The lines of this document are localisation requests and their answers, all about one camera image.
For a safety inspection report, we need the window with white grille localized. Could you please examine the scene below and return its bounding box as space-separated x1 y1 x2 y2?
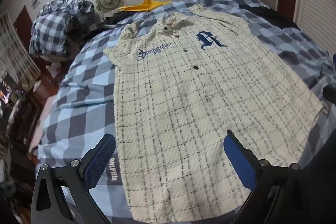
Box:
0 13 41 83

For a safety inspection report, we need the blue checkered bed sheet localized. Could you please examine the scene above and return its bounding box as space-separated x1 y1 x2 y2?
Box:
29 0 336 224

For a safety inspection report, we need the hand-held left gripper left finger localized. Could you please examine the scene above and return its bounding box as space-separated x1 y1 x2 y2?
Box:
31 133 116 224

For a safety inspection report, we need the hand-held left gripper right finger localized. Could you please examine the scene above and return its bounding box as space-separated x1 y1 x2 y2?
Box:
223 130 311 224

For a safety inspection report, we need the white plastic bag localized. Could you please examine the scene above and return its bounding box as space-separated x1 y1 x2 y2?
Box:
46 62 63 78

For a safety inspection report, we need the yellow cloth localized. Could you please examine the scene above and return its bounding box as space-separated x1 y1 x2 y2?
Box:
117 0 172 12

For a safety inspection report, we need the dark cloth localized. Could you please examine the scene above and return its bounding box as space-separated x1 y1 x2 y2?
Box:
99 13 128 28
249 5 301 30

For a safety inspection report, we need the cream plaid button shirt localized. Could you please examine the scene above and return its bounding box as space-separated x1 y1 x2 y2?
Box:
104 3 324 222

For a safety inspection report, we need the crumpled checkered quilt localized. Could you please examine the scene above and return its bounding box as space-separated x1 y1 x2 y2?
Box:
28 0 96 58

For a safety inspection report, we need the cluttered dark shelf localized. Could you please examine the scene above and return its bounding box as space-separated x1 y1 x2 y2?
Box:
0 74 48 214

